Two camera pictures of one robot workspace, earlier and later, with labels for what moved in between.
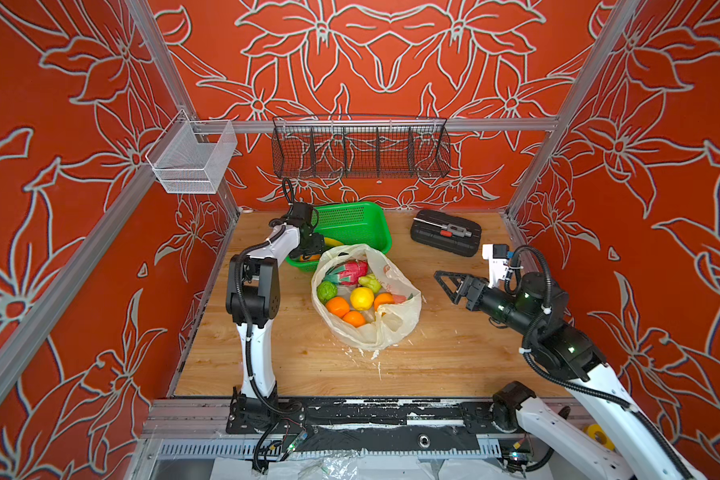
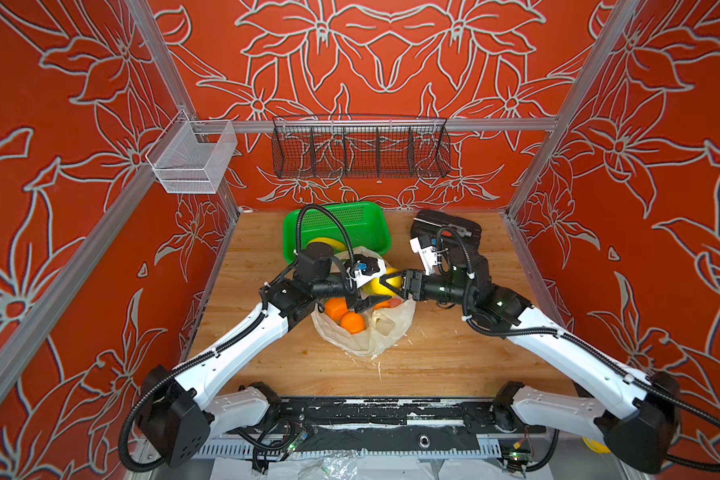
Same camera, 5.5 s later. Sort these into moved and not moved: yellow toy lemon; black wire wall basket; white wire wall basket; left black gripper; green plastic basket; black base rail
Moved: yellow toy lemon; left black gripper
Not moved: black wire wall basket; green plastic basket; white wire wall basket; black base rail
